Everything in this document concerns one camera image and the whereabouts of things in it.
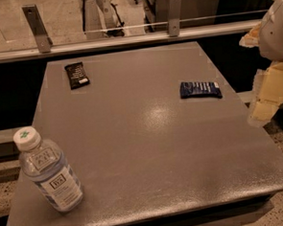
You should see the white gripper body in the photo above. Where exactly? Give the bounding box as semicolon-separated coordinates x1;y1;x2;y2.
259;0;283;61

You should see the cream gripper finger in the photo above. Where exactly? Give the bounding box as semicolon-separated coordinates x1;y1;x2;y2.
248;61;283;127
239;23;261;48

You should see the blue rxbar blueberry wrapper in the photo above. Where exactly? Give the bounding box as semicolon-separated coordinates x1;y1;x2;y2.
179;81;223;99

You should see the clear plastic water bottle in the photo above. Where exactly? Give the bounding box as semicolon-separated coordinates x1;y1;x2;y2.
13;126;83;212

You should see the grey table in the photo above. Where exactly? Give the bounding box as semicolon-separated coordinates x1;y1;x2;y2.
8;42;283;226

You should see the black snack bar wrapper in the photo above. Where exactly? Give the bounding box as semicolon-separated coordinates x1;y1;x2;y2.
64;62;89;89

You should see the right metal rail bracket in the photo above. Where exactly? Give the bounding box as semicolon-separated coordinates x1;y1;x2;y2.
167;0;182;37

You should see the metal rail bracket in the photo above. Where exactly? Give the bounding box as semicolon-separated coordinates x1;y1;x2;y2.
167;0;182;37
22;5;53;53

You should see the horizontal metal rail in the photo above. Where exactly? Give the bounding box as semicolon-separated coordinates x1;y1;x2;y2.
0;18;265;65

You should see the left metal rail bracket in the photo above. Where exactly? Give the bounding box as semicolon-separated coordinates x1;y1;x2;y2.
22;5;53;53

